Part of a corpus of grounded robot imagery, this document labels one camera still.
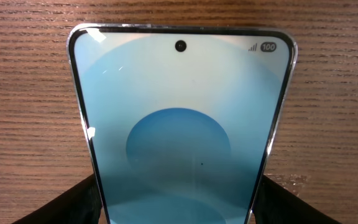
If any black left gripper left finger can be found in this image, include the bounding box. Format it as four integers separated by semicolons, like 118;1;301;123
13;175;102;224

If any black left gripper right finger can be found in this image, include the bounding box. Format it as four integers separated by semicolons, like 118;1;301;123
253;176;340;224

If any blue screen Galaxy smartphone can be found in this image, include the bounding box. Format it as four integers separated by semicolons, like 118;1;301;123
67;23;298;223

